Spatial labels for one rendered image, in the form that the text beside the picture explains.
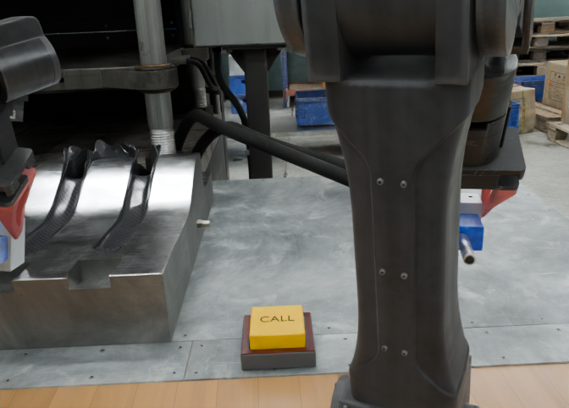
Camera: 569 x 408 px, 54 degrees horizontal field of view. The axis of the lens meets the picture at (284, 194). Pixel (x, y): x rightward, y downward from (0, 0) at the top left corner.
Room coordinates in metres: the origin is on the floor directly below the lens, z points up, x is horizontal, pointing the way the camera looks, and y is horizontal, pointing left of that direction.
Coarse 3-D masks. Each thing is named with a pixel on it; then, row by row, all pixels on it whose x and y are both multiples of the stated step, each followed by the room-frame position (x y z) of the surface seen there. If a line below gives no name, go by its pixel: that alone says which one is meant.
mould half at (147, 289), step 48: (48, 192) 0.82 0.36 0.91; (96, 192) 0.82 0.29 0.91; (192, 192) 0.82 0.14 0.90; (96, 240) 0.67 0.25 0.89; (144, 240) 0.66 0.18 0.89; (192, 240) 0.77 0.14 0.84; (48, 288) 0.56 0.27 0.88; (144, 288) 0.56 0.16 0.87; (0, 336) 0.56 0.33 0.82; (48, 336) 0.56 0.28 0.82; (96, 336) 0.56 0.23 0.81; (144, 336) 0.56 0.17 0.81
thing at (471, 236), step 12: (468, 204) 0.58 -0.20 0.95; (480, 204) 0.57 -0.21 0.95; (468, 216) 0.57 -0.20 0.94; (480, 216) 0.57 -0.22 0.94; (468, 228) 0.54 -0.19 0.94; (480, 228) 0.54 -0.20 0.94; (468, 240) 0.52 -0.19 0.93; (480, 240) 0.53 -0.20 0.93; (468, 252) 0.49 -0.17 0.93; (468, 264) 0.48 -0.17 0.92
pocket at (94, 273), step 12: (84, 264) 0.61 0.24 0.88; (96, 264) 0.61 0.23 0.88; (108, 264) 0.61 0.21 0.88; (72, 276) 0.58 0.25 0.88; (84, 276) 0.61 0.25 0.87; (96, 276) 0.61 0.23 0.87; (108, 276) 0.61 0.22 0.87; (72, 288) 0.56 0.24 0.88; (84, 288) 0.56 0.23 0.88; (96, 288) 0.56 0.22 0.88
